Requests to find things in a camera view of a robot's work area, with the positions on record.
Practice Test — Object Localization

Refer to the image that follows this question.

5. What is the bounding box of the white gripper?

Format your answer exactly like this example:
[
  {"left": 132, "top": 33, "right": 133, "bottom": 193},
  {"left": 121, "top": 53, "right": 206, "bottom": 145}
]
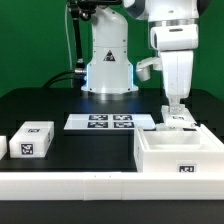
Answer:
[{"left": 160, "top": 50, "right": 194, "bottom": 115}]

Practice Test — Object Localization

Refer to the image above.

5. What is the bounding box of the white cabinet body box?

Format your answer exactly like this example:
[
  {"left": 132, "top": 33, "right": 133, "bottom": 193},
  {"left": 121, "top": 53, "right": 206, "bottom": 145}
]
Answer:
[{"left": 134, "top": 125, "right": 224, "bottom": 173}]

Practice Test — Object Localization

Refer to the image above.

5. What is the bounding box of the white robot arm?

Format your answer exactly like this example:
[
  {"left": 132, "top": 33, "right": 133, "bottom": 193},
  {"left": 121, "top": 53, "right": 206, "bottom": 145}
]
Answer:
[{"left": 82, "top": 0, "right": 211, "bottom": 114}]

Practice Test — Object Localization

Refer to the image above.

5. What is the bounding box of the white cabinet top block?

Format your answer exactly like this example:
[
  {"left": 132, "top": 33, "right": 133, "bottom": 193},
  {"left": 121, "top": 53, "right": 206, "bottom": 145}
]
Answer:
[{"left": 9, "top": 121, "right": 54, "bottom": 158}]

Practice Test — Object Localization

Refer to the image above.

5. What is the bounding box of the white block at left edge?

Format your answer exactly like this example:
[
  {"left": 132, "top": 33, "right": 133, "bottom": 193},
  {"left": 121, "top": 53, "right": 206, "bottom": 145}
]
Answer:
[{"left": 0, "top": 136, "right": 7, "bottom": 160}]

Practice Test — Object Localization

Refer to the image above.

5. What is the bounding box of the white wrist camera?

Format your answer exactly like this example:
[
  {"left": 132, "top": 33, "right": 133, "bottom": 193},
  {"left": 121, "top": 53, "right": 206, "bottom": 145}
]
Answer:
[{"left": 136, "top": 57, "right": 162, "bottom": 82}]

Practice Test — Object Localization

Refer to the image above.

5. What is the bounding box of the white flat marker base plate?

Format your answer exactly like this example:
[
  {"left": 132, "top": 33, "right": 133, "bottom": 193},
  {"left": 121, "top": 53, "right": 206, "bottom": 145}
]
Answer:
[{"left": 64, "top": 114, "right": 155, "bottom": 130}]

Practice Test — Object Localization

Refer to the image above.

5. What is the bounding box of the white L-shaped boundary rail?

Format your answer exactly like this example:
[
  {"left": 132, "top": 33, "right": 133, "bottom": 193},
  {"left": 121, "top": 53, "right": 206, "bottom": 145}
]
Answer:
[{"left": 0, "top": 170, "right": 224, "bottom": 200}]

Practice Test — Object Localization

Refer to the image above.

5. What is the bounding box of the black cable bundle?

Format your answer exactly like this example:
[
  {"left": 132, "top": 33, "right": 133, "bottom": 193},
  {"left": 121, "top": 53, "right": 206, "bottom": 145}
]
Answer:
[{"left": 42, "top": 69, "right": 88, "bottom": 89}]

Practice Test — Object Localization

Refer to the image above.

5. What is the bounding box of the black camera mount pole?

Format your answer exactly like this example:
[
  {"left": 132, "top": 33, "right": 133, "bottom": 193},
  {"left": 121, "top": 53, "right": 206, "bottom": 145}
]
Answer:
[{"left": 67, "top": 0, "right": 122, "bottom": 75}]

